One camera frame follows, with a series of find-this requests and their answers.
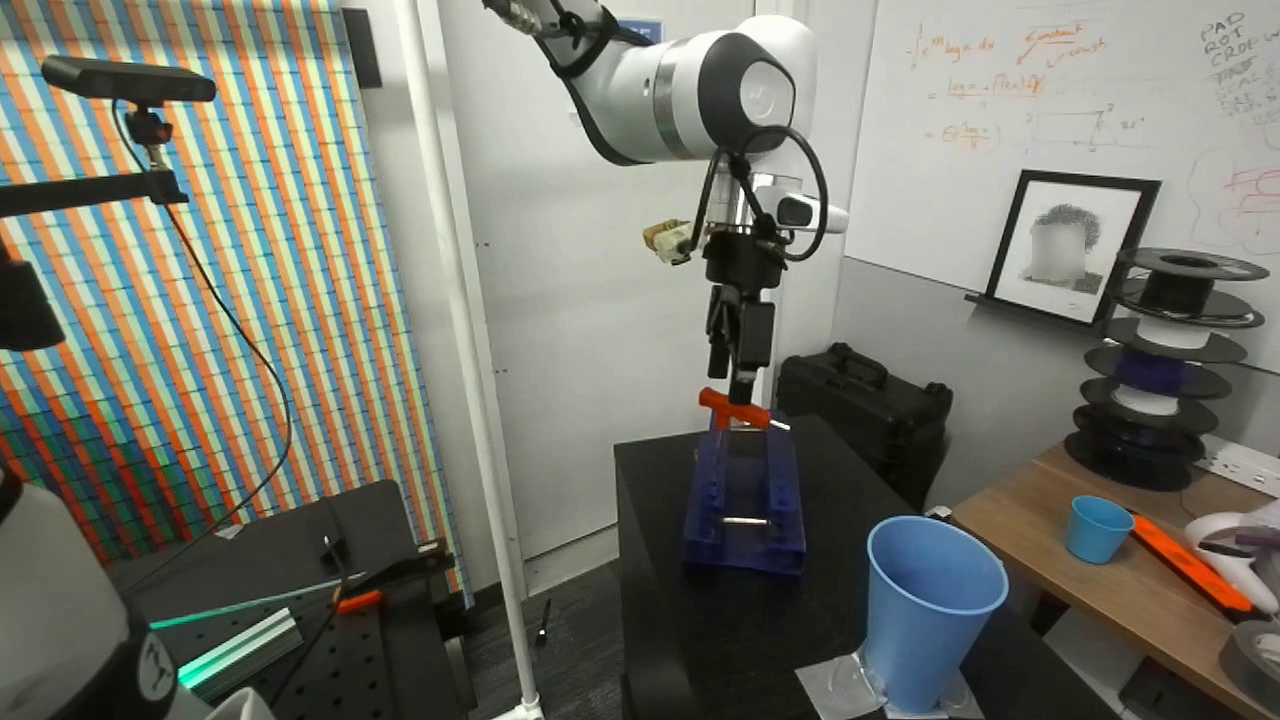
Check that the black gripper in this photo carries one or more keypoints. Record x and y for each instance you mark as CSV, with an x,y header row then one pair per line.
x,y
741,273

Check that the orange handled screwdriver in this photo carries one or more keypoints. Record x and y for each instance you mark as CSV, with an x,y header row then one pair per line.
x,y
735,413

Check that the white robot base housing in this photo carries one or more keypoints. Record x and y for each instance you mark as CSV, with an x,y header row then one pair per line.
x,y
70,640

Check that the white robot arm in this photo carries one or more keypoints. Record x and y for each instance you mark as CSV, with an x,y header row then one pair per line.
x,y
720,99

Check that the large blue plastic cup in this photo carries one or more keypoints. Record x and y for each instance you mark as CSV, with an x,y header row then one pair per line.
x,y
929,598

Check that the grey tape under cup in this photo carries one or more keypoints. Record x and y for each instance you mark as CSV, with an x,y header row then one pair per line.
x,y
841,690

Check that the small blue cup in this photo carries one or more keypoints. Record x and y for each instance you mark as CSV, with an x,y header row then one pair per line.
x,y
1098,530

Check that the black equipment case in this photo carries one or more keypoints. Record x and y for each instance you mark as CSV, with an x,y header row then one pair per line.
x,y
894,425

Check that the white board with writing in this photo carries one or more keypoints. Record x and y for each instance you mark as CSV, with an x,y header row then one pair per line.
x,y
970,94

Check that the black framed portrait picture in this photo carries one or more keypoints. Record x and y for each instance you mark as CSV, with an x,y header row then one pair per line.
x,y
1067,241

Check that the stack of filament spools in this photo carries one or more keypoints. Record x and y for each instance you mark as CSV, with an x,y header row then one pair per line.
x,y
1155,383

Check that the white vertical pole stand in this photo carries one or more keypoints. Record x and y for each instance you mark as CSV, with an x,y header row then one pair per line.
x,y
426,66

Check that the wooden side table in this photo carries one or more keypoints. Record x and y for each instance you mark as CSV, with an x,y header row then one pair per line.
x,y
1142,598

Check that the black perforated optical breadboard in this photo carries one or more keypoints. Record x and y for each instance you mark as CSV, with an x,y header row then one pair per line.
x,y
372,644

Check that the orange tool on wooden table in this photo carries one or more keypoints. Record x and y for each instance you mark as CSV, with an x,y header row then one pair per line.
x,y
1170,551

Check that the white device on side table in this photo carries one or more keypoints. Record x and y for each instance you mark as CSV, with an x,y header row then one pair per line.
x,y
1245,551

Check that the green lit metal bar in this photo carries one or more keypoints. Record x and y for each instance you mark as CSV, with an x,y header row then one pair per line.
x,y
251,648

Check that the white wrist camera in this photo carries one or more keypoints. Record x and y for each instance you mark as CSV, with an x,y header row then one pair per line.
x,y
794,204

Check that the black camera on stand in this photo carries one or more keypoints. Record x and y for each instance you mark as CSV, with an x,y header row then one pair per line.
x,y
124,82

